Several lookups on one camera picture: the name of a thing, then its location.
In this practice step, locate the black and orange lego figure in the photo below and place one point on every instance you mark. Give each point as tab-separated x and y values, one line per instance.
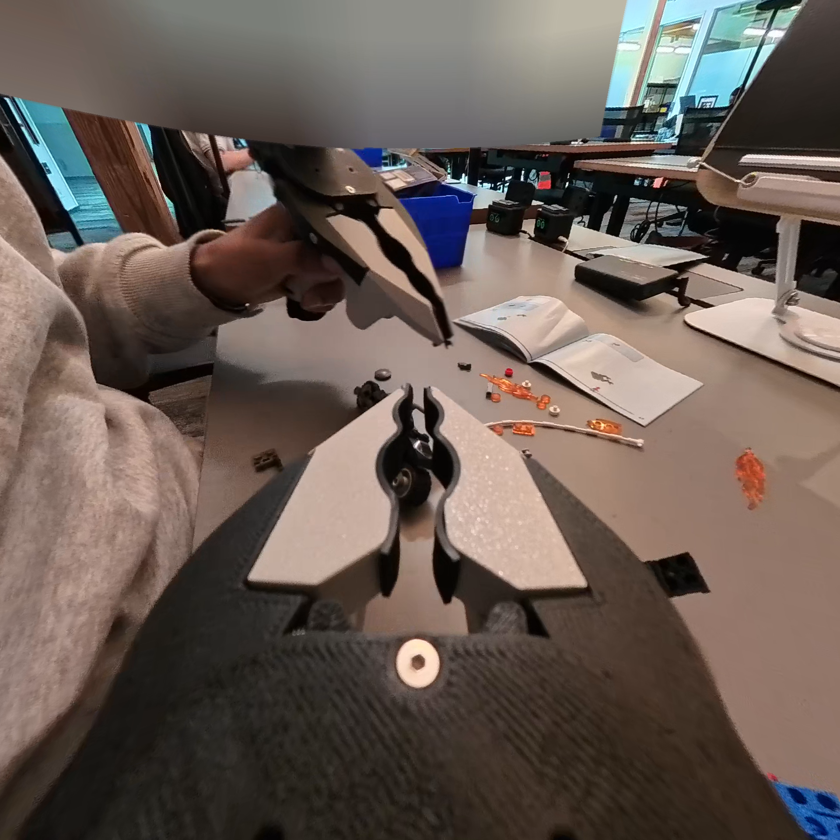
679	574

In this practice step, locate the white monitor stand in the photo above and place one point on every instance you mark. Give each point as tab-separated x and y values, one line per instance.
741	328

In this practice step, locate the orange translucent lego chunk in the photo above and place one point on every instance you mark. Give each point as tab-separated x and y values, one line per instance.
604	425

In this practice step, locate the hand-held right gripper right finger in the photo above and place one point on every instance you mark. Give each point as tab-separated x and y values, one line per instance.
512	525

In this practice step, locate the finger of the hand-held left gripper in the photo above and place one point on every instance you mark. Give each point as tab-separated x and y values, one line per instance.
374	269
420	256

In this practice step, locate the wooden post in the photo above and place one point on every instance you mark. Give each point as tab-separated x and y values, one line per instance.
124	177

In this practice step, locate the small orange flame lego piece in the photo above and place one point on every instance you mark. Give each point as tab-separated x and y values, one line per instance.
750	477

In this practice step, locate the lego instruction booklet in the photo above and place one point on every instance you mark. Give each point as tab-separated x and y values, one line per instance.
590	367

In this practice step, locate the person's left hand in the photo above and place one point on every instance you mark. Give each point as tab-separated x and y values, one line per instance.
249	262

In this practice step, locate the dark product box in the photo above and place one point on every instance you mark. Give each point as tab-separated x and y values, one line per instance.
413	178

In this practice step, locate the small grey lego part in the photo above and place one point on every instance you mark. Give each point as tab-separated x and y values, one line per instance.
267	460

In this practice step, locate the large blue storage bin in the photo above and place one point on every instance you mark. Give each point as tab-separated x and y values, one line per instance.
446	229

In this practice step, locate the black battery charger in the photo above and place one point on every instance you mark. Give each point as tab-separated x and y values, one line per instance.
505	218
552	223

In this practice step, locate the large orange flame lego piece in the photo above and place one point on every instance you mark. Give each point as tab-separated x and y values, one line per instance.
512	387

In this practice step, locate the black portable monitor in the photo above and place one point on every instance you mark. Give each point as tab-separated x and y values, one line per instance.
787	98

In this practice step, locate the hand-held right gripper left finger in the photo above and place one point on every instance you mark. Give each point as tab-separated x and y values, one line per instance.
321	525

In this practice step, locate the person's grey sweatshirt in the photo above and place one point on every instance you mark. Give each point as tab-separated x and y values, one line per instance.
65	525

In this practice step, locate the black power brick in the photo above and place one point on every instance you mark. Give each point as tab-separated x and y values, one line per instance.
623	275

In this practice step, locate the lego motorcycle model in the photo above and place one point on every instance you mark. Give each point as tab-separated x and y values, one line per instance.
412	484

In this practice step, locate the blue and red lego figure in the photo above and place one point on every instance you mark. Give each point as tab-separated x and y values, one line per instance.
810	814

